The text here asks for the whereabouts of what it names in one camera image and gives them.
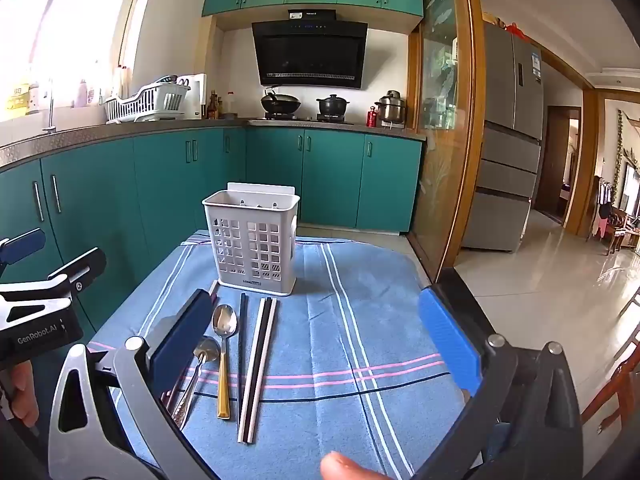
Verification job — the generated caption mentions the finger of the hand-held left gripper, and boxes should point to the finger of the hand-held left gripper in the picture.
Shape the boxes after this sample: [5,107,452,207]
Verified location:
[0,228,47,267]
[47,247,107,292]

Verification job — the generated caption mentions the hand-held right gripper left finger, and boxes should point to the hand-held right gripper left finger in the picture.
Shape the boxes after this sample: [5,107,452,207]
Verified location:
[47,289,215,480]

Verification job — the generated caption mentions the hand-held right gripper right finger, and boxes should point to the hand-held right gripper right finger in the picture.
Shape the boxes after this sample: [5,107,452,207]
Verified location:
[415,285,583,480]

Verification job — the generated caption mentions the silver metal spoon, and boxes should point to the silver metal spoon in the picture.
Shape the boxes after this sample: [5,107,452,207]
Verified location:
[172,336,221,428]

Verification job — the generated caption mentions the black chopstick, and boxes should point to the black chopstick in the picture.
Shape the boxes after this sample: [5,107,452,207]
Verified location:
[237,292,249,418]
[244,297,272,443]

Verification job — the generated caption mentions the gold handled metal spoon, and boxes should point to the gold handled metal spoon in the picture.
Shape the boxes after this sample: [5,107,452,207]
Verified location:
[212,304,239,420]

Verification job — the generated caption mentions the red chopstick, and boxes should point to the red chopstick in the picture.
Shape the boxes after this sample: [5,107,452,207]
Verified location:
[161,382,181,416]

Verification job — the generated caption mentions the black and white chopsticks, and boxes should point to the black and white chopsticks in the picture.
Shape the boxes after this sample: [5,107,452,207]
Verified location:
[238,297,267,443]

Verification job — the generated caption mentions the white plastic utensil holder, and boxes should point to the white plastic utensil holder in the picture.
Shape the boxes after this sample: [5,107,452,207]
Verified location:
[202,182,301,297]

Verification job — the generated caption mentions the person's left hand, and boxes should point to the person's left hand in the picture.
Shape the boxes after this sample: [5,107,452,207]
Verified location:
[0,360,41,428]

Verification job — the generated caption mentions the person's right hand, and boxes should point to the person's right hand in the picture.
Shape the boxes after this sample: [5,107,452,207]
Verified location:
[320,451,396,480]

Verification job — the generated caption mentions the blue striped tablecloth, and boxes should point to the blue striped tablecloth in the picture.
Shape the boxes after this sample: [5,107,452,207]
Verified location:
[87,232,483,480]

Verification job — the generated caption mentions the teal base cabinets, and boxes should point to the teal base cabinets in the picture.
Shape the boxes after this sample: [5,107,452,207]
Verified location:
[0,125,425,341]

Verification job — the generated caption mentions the metal faucet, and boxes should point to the metal faucet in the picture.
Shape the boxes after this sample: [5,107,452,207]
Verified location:
[42,77,58,134]

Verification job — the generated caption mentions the yellow container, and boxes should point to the yellow container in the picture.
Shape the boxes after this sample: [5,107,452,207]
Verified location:
[5,80,38,113]

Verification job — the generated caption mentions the grey kitchen countertop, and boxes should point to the grey kitchen countertop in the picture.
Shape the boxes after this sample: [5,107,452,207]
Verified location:
[0,117,426,166]

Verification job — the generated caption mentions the white dish rack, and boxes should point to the white dish rack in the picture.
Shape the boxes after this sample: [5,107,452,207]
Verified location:
[103,77,192,123]

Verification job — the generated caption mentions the wooden dining chair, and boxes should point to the wooden dining chair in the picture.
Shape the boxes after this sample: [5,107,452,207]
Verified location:
[592,175,640,256]

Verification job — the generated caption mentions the white countertop appliance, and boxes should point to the white countertop appliance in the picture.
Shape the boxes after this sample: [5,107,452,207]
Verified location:
[177,73,207,120]

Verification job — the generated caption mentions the silver refrigerator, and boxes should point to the silver refrigerator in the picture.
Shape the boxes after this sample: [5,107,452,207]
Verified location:
[460,22,545,253]

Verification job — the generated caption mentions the kitchen window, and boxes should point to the kitchen window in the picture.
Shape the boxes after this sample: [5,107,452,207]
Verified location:
[0,0,146,121]

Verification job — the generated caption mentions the wooden framed glass door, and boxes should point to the wooden framed glass door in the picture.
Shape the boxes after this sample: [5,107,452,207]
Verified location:
[407,0,488,283]

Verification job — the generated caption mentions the stainless steel pot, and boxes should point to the stainless steel pot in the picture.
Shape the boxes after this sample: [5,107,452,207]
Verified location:
[375,90,406,126]

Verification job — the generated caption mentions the gas stove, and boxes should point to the gas stove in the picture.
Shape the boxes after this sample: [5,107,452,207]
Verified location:
[262,112,354,126]

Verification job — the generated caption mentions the black wok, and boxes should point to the black wok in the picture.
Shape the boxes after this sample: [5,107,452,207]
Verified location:
[260,87,302,115]

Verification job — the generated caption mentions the black cooking pot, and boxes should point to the black cooking pot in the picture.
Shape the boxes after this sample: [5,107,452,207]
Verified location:
[316,93,351,117]

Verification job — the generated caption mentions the black range hood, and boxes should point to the black range hood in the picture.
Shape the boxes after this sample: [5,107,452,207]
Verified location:
[251,8,369,90]

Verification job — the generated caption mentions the wooden door frame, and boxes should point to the wooden door frame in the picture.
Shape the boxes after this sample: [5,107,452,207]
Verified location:
[565,85,601,236]

